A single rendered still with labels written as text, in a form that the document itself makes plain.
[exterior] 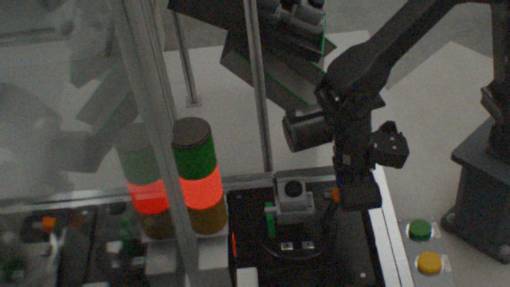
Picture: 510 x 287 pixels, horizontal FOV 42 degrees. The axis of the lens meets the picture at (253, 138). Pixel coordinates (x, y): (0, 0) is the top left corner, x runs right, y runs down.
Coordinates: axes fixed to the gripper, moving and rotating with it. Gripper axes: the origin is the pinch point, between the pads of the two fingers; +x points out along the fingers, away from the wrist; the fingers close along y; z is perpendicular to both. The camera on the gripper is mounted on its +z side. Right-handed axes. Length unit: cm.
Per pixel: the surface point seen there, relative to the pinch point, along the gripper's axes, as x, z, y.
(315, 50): -12.8, -3.1, 20.3
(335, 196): 1.7, -3.1, -0.8
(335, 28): 110, 22, 200
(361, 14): 110, 37, 210
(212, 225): -19.6, -20.5, -21.4
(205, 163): -30.1, -19.6, -21.0
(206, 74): 22, -28, 63
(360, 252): 11.7, 0.3, -5.4
